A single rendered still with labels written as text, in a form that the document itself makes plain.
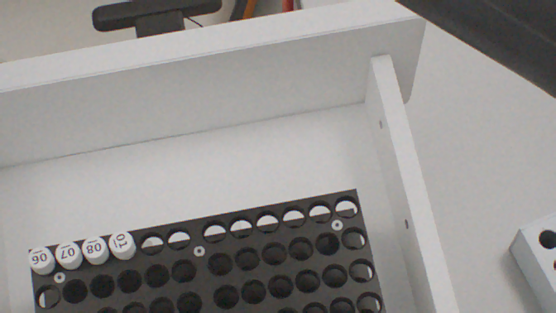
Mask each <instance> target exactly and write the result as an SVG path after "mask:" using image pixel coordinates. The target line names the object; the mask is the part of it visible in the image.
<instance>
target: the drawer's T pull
mask: <svg viewBox="0 0 556 313"><path fill-rule="evenodd" d="M222 6H223V0H129V1H124V2H115V4H110V5H105V6H99V7H96V8H95V9H94V10H93V11H92V15H91V17H92V23H93V27H94V29H95V30H97V31H98V32H102V33H107V32H110V31H116V30H121V29H125V28H130V27H135V28H136V33H137V39H141V38H147V37H151V36H160V35H161V34H166V33H171V32H176V31H184V30H185V22H184V18H189V17H198V16H203V15H208V14H213V13H215V12H219V11H220V10H221V9H222Z"/></svg>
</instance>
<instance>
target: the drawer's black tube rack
mask: <svg viewBox="0 0 556 313"><path fill-rule="evenodd" d="M193 221H194V231H195V236H196V240H197V245H198V247H196V248H195V250H194V253H188V254H184V255H179V256H174V257H170V258H161V259H156V260H152V261H148V262H139V263H135V264H130V265H125V266H121V267H112V268H108V269H103V270H98V271H93V272H86V273H80V274H76V275H71V276H67V277H65V275H64V274H63V273H62V272H58V273H56V274H55V278H54V279H50V280H44V281H40V282H32V292H33V300H34V308H35V313H386V307H385V303H384V300H383V296H382V293H381V287H380V283H379V278H378V275H377V271H376V265H375V262H374V258H373V257H372V254H371V247H370V244H369V240H368V237H367V230H366V226H365V222H364V220H360V221H355V222H351V223H346V224H342V222H341V221H340V220H334V221H333V224H332V227H328V228H324V229H315V230H310V231H305V232H301V233H297V234H287V235H283V236H279V237H274V238H265V239H261V240H256V241H251V242H247V243H238V244H234V245H229V246H224V247H220V248H211V249H206V250H204V248H203V247H201V246H199V237H198V232H197V228H196V222H195V219H193ZM361 236H362V237H363V239H364V244H363V245H362V239H361ZM368 267H369V268H370V269H371V277H370V274H369V271H368ZM128 274H136V276H129V275H128ZM102 279H109V280H108V281H105V280H102ZM77 284H82V286H81V285H77ZM52 290H54V291H52ZM43 293H44V298H45V305H46V307H43V306H41V303H40V299H41V295H42V294H43ZM376 300H378V301H379V303H380V310H378V306H377V303H376Z"/></svg>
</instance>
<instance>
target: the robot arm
mask: <svg viewBox="0 0 556 313"><path fill-rule="evenodd" d="M393 1H395V2H397V3H399V4H401V5H402V6H404V7H405V8H406V9H408V10H410V11H411V12H413V13H414V14H416V15H418V16H419V17H422V18H423V19H424V20H426V21H429V22H431V23H433V24H434V25H435V26H437V27H439V28H441V29H442V30H444V31H446V32H447V33H449V35H450V36H453V37H454V38H457V39H459V40H460V41H462V42H463V43H465V44H467V45H468V46H470V47H471V48H473V49H475V50H476V51H479V52H480V53H482V54H484V55H486V56H488V57H490V58H491V59H493V60H494V61H495V62H496V63H498V64H499V65H502V66H503V67H505V68H507V69H508V70H510V71H511V72H514V73H516V74H517V75H519V76H520V77H522V78H524V79H526V80H528V81H529V82H530V83H531V84H534V85H535V86H537V88H538V89H540V90H542V91H543V92H545V93H546V94H548V95H550V96H551V97H553V98H554V99H556V0H393Z"/></svg>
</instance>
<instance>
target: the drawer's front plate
mask: <svg viewBox="0 0 556 313"><path fill-rule="evenodd" d="M425 25H426V20H424V19H423V18H422V17H419V16H418V15H416V14H414V13H413V12H411V11H410V10H408V9H406V8H405V7H404V6H402V5H401V4H399V3H397V2H395V1H393V0H355V1H350V2H341V3H335V4H330V5H326V6H320V7H312V8H306V10H301V11H297V12H287V13H282V14H277V15H272V16H267V17H258V18H253V19H248V20H243V21H237V22H229V23H224V24H219V25H213V26H205V27H200V28H195V29H190V30H184V31H176V32H171V33H166V34H161V35H160V36H151V37H147V38H141V39H136V40H131V41H122V42H117V43H112V44H107V45H101V46H93V47H88V48H83V49H78V50H72V51H64V52H59V53H54V54H49V55H40V57H35V58H30V59H25V60H16V61H12V62H6V63H1V64H0V168H3V167H7V166H16V165H21V164H26V163H31V162H35V161H44V160H50V159H54V158H59V157H67V156H72V155H77V154H82V153H86V152H95V151H100V150H104V149H110V148H115V147H123V146H128V145H132V144H133V143H139V142H147V141H151V140H156V139H161V138H167V137H175V136H179V135H185V134H189V133H195V132H203V131H208V130H213V129H217V128H226V127H231V126H236V125H241V124H246V123H254V122H259V121H264V120H268V119H274V118H278V117H283V116H287V115H292V114H297V113H306V112H311V111H315V110H321V109H326V108H334V107H339V106H343V105H349V104H358V103H362V102H365V96H366V88H367V76H368V69H369V61H370V58H371V57H372V56H377V55H385V54H389V55H390V56H391V61H392V64H393V68H394V71H395V77H396V80H397V84H398V86H400V93H401V96H402V99H403V103H404V104H407V103H408V102H409V100H410V97H411V93H412V89H413V84H414V80H415V73H416V69H417V65H418V60H419V53H420V49H421V45H422V40H423V37H424V29H425Z"/></svg>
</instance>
